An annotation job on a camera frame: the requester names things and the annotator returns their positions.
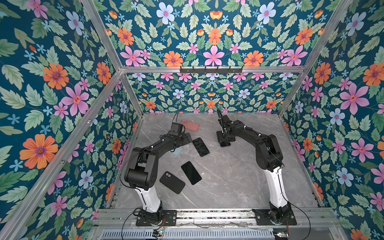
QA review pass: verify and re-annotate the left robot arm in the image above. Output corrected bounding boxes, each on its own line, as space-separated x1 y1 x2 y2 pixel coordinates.
124 133 192 225

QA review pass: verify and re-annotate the white ventilated cable duct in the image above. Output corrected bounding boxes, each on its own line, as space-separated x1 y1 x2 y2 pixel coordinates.
100 229 275 240

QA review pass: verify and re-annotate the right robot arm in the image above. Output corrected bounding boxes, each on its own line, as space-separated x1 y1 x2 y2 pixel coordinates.
217 110 293 225

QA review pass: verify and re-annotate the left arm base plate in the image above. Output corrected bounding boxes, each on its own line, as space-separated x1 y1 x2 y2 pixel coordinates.
136 210 178 227

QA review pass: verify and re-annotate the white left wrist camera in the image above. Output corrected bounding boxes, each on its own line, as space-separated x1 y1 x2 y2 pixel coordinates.
170 123 184 137

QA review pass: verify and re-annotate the pink phone case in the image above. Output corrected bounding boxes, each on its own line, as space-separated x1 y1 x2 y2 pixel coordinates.
181 120 200 132

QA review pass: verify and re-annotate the light blue phone case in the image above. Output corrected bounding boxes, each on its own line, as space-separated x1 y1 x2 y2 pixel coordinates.
170 147 183 157

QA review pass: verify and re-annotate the black phone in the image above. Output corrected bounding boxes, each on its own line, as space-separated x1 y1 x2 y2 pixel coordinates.
181 162 202 185
193 138 210 157

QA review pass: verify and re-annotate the black phone case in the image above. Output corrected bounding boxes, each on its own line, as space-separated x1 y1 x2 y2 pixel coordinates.
160 172 186 194

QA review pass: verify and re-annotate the metal hook rail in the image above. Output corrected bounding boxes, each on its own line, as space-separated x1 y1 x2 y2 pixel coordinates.
180 66 243 74

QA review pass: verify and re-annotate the black phone centre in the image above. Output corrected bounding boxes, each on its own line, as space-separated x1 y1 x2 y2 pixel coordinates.
193 138 210 157

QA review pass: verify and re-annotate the aluminium front rail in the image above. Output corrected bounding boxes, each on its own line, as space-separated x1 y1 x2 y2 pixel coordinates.
92 207 343 229

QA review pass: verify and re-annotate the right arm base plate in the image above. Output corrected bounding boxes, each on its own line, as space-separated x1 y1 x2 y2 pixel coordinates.
252 209 297 226

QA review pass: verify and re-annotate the black phone lower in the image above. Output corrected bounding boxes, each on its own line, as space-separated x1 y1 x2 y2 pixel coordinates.
181 162 202 185

